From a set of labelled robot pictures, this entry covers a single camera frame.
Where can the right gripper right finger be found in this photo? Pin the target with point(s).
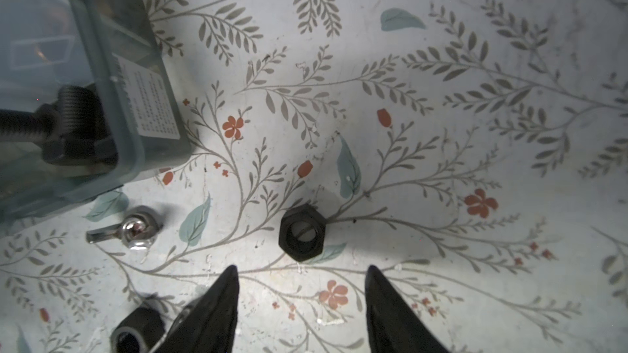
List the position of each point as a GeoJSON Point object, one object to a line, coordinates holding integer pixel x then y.
{"type": "Point", "coordinates": [391, 324]}

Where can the black hex nut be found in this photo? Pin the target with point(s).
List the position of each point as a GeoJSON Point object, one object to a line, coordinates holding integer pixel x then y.
{"type": "Point", "coordinates": [302, 233]}
{"type": "Point", "coordinates": [139, 332]}

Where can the black hex bolt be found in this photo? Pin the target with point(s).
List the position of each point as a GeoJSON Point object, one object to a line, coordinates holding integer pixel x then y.
{"type": "Point", "coordinates": [73, 131]}

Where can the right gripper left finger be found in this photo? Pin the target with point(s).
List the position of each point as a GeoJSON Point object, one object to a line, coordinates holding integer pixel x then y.
{"type": "Point", "coordinates": [210, 326]}

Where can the grey compartment organizer box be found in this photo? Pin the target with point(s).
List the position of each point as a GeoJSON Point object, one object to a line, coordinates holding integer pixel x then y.
{"type": "Point", "coordinates": [46, 44]}

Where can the floral table mat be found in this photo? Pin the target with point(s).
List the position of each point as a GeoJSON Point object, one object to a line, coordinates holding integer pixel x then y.
{"type": "Point", "coordinates": [473, 150]}

